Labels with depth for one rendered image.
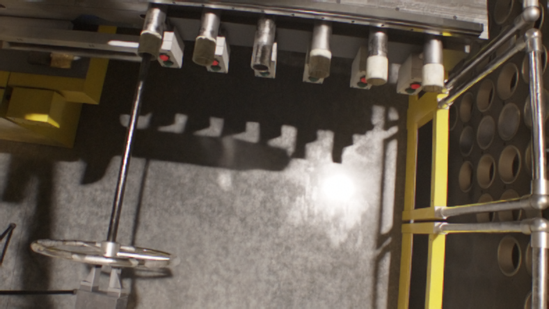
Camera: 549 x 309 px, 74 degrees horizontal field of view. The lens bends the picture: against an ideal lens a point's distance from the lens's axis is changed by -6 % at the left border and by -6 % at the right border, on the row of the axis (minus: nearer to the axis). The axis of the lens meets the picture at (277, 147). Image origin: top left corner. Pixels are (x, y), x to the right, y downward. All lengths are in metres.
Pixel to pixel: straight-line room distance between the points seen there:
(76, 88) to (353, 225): 1.37
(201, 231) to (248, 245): 0.24
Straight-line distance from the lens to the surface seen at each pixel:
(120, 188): 1.13
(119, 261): 0.96
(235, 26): 1.29
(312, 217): 1.93
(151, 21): 1.24
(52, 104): 1.63
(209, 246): 1.94
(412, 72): 1.33
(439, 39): 1.27
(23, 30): 1.70
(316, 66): 1.13
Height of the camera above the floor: 1.91
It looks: 78 degrees down
